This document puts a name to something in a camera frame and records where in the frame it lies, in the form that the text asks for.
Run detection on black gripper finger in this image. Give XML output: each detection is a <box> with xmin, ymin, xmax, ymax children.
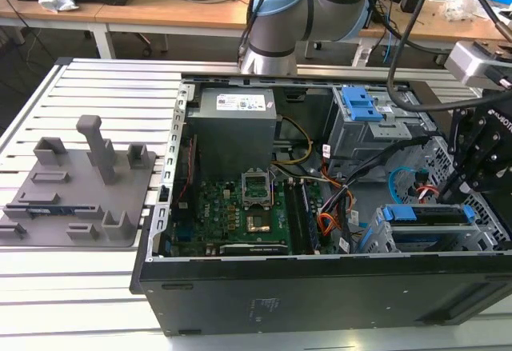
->
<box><xmin>442</xmin><ymin>154</ymin><xmax>487</xmax><ymax>204</ymax></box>
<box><xmin>437</xmin><ymin>108</ymin><xmax>472</xmax><ymax>203</ymax></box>

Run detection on red disk wire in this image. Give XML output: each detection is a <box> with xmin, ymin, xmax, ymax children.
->
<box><xmin>415</xmin><ymin>184</ymin><xmax>440</xmax><ymax>205</ymax></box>

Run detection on hard disk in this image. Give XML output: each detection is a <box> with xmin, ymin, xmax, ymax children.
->
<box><xmin>382</xmin><ymin>202</ymin><xmax>477</xmax><ymax>232</ymax></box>

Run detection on metal disk bay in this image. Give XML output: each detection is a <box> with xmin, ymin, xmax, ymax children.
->
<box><xmin>366</xmin><ymin>202</ymin><xmax>512</xmax><ymax>254</ymax></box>

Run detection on black RAM slot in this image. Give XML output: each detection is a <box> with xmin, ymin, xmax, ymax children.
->
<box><xmin>299</xmin><ymin>181</ymin><xmax>320</xmax><ymax>254</ymax></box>
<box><xmin>283</xmin><ymin>181</ymin><xmax>307</xmax><ymax>255</ymax></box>

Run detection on blue drive cage latch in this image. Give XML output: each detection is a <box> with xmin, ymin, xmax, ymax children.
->
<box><xmin>342</xmin><ymin>86</ymin><xmax>384</xmax><ymax>122</ymax></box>

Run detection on metal drive cage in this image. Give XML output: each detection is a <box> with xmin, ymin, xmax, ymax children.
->
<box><xmin>326</xmin><ymin>85</ymin><xmax>441</xmax><ymax>160</ymax></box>

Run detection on wooden desk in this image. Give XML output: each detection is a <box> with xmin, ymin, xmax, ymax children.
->
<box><xmin>0</xmin><ymin>0</ymin><xmax>117</xmax><ymax>60</ymax></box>
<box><xmin>359</xmin><ymin>0</ymin><xmax>512</xmax><ymax>66</ymax></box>
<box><xmin>94</xmin><ymin>0</ymin><xmax>257</xmax><ymax>58</ymax></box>

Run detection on clear plastic bag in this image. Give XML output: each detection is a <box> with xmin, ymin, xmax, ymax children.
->
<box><xmin>442</xmin><ymin>0</ymin><xmax>481</xmax><ymax>22</ymax></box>

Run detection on small black box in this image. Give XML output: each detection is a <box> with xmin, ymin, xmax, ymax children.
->
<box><xmin>399</xmin><ymin>0</ymin><xmax>427</xmax><ymax>14</ymax></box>

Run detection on metal socket cover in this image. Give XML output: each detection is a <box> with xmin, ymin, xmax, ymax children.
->
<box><xmin>241</xmin><ymin>170</ymin><xmax>273</xmax><ymax>210</ymax></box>

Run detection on gray power supply unit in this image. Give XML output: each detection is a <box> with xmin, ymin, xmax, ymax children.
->
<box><xmin>186</xmin><ymin>86</ymin><xmax>278</xmax><ymax>184</ymax></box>

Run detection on black open PC case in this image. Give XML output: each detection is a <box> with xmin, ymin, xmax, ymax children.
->
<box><xmin>130</xmin><ymin>71</ymin><xmax>512</xmax><ymax>338</ymax></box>

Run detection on black graphics card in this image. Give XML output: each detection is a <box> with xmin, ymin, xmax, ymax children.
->
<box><xmin>218</xmin><ymin>241</ymin><xmax>290</xmax><ymax>256</ymax></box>

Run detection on green motherboard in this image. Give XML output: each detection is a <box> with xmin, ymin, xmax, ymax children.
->
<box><xmin>170</xmin><ymin>166</ymin><xmax>321</xmax><ymax>257</ymax></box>

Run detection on gray parts rack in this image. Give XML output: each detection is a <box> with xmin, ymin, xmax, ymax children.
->
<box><xmin>0</xmin><ymin>114</ymin><xmax>158</xmax><ymax>250</ymax></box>

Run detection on RAM stick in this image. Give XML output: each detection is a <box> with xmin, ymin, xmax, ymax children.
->
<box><xmin>6</xmin><ymin>205</ymin><xmax>101</xmax><ymax>214</ymax></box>

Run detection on crumpled white paper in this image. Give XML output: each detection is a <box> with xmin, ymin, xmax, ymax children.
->
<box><xmin>38</xmin><ymin>0</ymin><xmax>80</xmax><ymax>12</ymax></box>

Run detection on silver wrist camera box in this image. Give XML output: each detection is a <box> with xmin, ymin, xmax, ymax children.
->
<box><xmin>444</xmin><ymin>40</ymin><xmax>512</xmax><ymax>90</ymax></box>

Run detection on blue disk wire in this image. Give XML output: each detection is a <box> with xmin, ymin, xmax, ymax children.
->
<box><xmin>389</xmin><ymin>166</ymin><xmax>421</xmax><ymax>205</ymax></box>

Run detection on black wire bundle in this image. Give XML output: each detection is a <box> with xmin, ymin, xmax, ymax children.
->
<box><xmin>338</xmin><ymin>134</ymin><xmax>435</xmax><ymax>208</ymax></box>

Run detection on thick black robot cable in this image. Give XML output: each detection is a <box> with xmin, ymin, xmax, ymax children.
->
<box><xmin>458</xmin><ymin>0</ymin><xmax>512</xmax><ymax>44</ymax></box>
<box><xmin>386</xmin><ymin>0</ymin><xmax>487</xmax><ymax>114</ymax></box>

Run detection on blue hanging cable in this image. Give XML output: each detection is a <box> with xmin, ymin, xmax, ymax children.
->
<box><xmin>382</xmin><ymin>18</ymin><xmax>398</xmax><ymax>64</ymax></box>

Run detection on yellow and black wires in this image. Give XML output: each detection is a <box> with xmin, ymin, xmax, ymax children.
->
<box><xmin>270</xmin><ymin>115</ymin><xmax>314</xmax><ymax>167</ymax></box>

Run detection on orange and red wire bundle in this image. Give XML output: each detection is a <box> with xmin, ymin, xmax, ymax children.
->
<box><xmin>317</xmin><ymin>189</ymin><xmax>358</xmax><ymax>244</ymax></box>

